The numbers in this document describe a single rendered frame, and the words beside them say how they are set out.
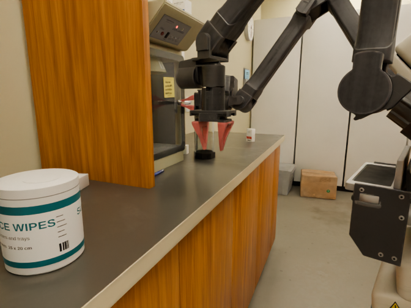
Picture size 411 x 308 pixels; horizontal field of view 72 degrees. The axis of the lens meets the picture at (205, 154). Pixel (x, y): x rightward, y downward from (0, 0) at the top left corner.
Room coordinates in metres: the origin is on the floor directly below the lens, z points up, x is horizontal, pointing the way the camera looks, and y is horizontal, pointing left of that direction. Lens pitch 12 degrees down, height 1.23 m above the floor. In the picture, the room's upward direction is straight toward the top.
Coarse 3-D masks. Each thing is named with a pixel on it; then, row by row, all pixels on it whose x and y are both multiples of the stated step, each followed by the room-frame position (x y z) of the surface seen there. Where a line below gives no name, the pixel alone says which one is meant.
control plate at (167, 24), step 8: (168, 16) 0.98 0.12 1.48; (160, 24) 0.98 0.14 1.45; (168, 24) 1.01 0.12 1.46; (176, 24) 1.05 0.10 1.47; (184, 24) 1.08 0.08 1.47; (152, 32) 0.98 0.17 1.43; (160, 32) 1.01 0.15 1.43; (176, 32) 1.08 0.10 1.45; (184, 32) 1.12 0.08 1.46; (168, 40) 1.08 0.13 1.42; (176, 40) 1.12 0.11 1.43
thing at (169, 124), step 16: (160, 64) 1.08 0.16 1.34; (176, 64) 1.18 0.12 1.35; (160, 80) 1.08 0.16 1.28; (160, 96) 1.07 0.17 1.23; (176, 96) 1.18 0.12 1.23; (160, 112) 1.07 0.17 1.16; (176, 112) 1.18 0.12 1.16; (160, 128) 1.07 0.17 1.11; (176, 128) 1.17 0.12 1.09; (160, 144) 1.06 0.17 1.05; (176, 144) 1.17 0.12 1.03
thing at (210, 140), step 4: (196, 116) 1.29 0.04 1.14; (212, 124) 1.29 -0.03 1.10; (212, 128) 1.29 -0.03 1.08; (208, 132) 1.27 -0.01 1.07; (212, 132) 1.29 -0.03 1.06; (196, 136) 1.29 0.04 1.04; (208, 136) 1.27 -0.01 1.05; (212, 136) 1.29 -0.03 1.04; (196, 140) 1.29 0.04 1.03; (208, 140) 1.27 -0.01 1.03; (212, 140) 1.29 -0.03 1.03; (196, 144) 1.29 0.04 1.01; (200, 144) 1.28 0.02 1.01; (208, 144) 1.27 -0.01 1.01; (212, 144) 1.29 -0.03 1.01; (196, 148) 1.29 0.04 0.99; (200, 148) 1.28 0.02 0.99; (208, 148) 1.27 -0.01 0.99; (212, 148) 1.29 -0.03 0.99; (200, 152) 1.28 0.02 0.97; (204, 152) 1.27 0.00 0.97; (208, 152) 1.27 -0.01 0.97
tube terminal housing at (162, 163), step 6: (150, 0) 1.06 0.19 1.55; (150, 42) 1.05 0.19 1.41; (156, 48) 1.08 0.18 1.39; (162, 48) 1.12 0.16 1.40; (168, 48) 1.16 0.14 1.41; (180, 54) 1.25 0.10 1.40; (168, 156) 1.14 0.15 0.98; (174, 156) 1.18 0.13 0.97; (180, 156) 1.23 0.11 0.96; (156, 162) 1.05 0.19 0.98; (162, 162) 1.09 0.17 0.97; (168, 162) 1.14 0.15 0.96; (174, 162) 1.18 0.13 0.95; (156, 168) 1.05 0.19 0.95; (162, 168) 1.09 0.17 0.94
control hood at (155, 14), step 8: (160, 0) 0.93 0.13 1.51; (152, 8) 0.94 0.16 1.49; (160, 8) 0.93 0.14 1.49; (168, 8) 0.95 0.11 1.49; (176, 8) 0.99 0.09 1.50; (152, 16) 0.94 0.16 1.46; (160, 16) 0.95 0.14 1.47; (176, 16) 1.02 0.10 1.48; (184, 16) 1.05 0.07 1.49; (192, 16) 1.09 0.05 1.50; (152, 24) 0.95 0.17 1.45; (192, 24) 1.12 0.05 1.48; (200, 24) 1.17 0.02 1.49; (192, 32) 1.17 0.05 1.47; (152, 40) 1.02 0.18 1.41; (160, 40) 1.05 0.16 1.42; (184, 40) 1.17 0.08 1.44; (192, 40) 1.21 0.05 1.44; (176, 48) 1.19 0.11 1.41; (184, 48) 1.21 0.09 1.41
